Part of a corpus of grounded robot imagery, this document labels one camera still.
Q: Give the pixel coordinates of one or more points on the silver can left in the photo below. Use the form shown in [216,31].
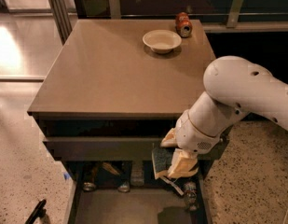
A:
[88,178]

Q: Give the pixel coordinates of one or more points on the clear plastic bottle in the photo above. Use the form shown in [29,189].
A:
[191,196]

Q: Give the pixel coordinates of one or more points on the white snack wrapper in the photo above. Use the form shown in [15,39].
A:
[167,181]

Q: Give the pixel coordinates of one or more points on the open middle drawer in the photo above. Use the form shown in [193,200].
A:
[153,203]

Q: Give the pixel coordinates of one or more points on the green and yellow sponge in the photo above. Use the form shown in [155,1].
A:
[161,161]

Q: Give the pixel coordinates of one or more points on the orange soda can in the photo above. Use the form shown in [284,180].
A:
[183,25]

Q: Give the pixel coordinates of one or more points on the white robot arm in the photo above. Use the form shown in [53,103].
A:
[234,88]

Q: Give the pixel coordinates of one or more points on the grey top drawer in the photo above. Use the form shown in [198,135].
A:
[101,148]

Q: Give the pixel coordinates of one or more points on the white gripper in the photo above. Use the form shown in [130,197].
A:
[193,134]

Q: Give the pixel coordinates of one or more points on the brown snack bag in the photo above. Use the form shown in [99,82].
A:
[107,166]

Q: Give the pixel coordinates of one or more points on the black object on floor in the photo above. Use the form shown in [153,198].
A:
[38,212]

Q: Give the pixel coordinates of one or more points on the pale sponge in drawer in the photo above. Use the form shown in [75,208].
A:
[137,174]

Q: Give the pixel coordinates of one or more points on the silver can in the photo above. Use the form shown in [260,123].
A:
[124,186]
[88,178]

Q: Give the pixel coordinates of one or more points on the grey drawer cabinet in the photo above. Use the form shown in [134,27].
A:
[107,83]

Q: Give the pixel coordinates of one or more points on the white bowl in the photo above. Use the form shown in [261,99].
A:
[162,41]

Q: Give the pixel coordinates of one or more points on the silver can middle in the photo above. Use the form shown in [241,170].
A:
[124,186]

